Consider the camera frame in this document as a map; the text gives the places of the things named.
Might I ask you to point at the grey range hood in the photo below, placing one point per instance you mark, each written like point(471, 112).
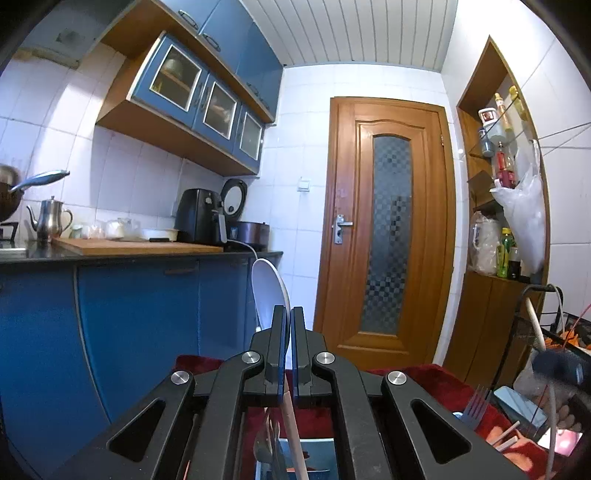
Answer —
point(60, 37)

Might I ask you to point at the blue kitchen cabinets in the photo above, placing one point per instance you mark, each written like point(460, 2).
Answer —
point(198, 92)
point(115, 323)

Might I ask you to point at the blue upper kitchen cabinets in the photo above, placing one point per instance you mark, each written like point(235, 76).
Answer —
point(198, 92)

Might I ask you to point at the dark red floral blanket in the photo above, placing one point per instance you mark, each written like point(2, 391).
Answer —
point(438, 383)

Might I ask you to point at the steel kettle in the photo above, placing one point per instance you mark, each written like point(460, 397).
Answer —
point(48, 221)

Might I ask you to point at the white spoon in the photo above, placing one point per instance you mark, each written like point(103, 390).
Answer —
point(268, 295)

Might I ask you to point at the wooden cutting board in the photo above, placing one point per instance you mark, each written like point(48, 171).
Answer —
point(138, 245)

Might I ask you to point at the white plastic bag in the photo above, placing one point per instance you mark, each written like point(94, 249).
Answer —
point(524, 217)

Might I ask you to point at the wooden door with glass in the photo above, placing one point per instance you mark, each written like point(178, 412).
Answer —
point(383, 230)

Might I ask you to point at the white chopstick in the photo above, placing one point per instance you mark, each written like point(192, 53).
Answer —
point(505, 431)
point(508, 443)

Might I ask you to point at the light blue utensil box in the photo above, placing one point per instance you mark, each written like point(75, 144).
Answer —
point(318, 457)

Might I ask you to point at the steel fork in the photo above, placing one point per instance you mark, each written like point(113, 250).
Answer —
point(264, 445)
point(475, 408)

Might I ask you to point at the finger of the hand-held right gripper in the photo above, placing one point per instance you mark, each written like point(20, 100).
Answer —
point(556, 369)

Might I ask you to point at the person's right hand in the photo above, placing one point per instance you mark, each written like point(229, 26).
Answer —
point(567, 415)

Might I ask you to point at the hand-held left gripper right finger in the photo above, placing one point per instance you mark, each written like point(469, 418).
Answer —
point(298, 355)

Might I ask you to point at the white food bag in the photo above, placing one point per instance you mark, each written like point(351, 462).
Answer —
point(485, 244)

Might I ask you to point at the green bottle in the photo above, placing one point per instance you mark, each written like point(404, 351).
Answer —
point(503, 247)

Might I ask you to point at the dark kitchen countertop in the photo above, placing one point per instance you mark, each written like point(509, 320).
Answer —
point(138, 256)

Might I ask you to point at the black air fryer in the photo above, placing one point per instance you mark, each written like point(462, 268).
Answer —
point(198, 217)

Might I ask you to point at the dark rice cooker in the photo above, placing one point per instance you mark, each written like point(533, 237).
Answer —
point(251, 230)

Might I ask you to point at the blue lower kitchen cabinets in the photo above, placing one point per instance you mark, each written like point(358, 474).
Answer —
point(115, 323)

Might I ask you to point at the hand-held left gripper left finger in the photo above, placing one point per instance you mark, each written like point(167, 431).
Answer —
point(279, 355)

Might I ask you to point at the white light switch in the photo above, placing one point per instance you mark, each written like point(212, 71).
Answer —
point(304, 184)

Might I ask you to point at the wooden shelf niche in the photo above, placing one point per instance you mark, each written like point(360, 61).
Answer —
point(480, 314)

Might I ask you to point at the red bottle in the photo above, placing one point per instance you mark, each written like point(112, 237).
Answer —
point(505, 173)

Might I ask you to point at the glass jar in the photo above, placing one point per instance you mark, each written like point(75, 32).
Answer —
point(121, 228)

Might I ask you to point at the yellow capped bottle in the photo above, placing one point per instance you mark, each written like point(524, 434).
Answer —
point(501, 115)

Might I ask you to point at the white dish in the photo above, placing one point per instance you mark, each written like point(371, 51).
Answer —
point(159, 233)

